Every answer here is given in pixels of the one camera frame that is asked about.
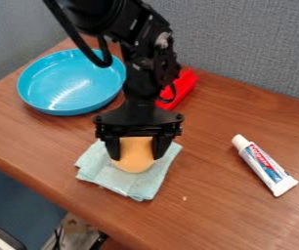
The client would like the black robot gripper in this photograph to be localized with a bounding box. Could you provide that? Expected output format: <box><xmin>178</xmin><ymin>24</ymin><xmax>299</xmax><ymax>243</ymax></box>
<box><xmin>93</xmin><ymin>101</ymin><xmax>184</xmax><ymax>161</ymax></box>

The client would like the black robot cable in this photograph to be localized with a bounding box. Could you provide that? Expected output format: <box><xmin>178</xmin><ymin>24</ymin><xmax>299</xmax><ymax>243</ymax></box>
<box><xmin>41</xmin><ymin>0</ymin><xmax>114</xmax><ymax>68</ymax></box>

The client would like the white toothpaste tube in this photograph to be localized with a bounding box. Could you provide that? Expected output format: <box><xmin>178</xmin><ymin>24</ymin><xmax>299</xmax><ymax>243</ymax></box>
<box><xmin>232</xmin><ymin>134</ymin><xmax>299</xmax><ymax>197</ymax></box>

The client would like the light green folded cloth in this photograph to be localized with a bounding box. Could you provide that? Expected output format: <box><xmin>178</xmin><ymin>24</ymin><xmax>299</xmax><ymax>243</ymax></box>
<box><xmin>76</xmin><ymin>140</ymin><xmax>182</xmax><ymax>201</ymax></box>

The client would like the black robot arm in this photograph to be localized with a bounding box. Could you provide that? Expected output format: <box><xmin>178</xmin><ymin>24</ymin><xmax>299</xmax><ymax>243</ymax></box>
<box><xmin>42</xmin><ymin>0</ymin><xmax>184</xmax><ymax>160</ymax></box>

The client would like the yellow egg-shaped ball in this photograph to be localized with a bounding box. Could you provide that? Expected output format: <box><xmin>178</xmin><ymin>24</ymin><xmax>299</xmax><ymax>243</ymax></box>
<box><xmin>112</xmin><ymin>137</ymin><xmax>153</xmax><ymax>173</ymax></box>

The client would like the blue plastic plate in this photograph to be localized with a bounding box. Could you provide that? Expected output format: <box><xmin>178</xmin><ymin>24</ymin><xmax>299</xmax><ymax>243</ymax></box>
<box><xmin>17</xmin><ymin>49</ymin><xmax>126</xmax><ymax>116</ymax></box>

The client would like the red plastic block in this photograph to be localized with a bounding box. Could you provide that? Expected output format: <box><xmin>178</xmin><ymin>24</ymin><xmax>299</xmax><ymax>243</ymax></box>
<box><xmin>154</xmin><ymin>69</ymin><xmax>198</xmax><ymax>110</ymax></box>

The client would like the grey object under table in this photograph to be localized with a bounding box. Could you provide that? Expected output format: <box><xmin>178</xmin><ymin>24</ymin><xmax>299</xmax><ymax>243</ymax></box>
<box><xmin>41</xmin><ymin>213</ymin><xmax>108</xmax><ymax>250</ymax></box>

